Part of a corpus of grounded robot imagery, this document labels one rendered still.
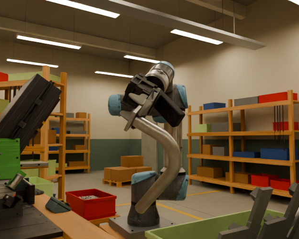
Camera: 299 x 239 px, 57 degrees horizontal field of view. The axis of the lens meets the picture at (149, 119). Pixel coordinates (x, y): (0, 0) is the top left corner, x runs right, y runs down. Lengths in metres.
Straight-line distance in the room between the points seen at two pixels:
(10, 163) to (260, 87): 6.19
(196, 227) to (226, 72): 6.87
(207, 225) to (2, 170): 1.02
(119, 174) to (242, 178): 3.06
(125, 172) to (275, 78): 4.34
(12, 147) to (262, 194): 1.23
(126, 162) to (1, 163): 6.64
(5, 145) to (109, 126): 9.99
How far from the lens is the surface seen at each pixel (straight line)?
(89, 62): 11.54
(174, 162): 0.63
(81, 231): 1.22
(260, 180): 6.38
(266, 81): 7.01
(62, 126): 4.43
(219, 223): 1.20
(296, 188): 0.94
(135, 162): 8.20
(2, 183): 1.59
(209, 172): 7.39
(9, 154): 1.59
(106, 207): 1.76
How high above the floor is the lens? 1.27
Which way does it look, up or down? 4 degrees up
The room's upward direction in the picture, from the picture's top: straight up
